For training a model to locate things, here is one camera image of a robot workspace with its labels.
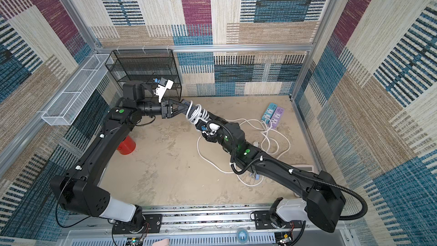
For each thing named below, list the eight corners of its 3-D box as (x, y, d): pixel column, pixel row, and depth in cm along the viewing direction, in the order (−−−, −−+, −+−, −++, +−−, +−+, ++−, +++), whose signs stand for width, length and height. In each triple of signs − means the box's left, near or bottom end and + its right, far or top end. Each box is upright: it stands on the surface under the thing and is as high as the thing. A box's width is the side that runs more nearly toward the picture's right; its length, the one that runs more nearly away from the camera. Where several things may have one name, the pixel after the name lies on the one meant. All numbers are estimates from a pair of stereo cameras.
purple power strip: (269, 126, 108) (270, 123, 105) (273, 109, 117) (274, 105, 114) (280, 129, 106) (282, 126, 103) (283, 111, 115) (285, 108, 113)
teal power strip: (260, 121, 108) (261, 117, 106) (268, 105, 117) (269, 101, 114) (268, 124, 107) (269, 121, 104) (275, 108, 115) (277, 104, 113)
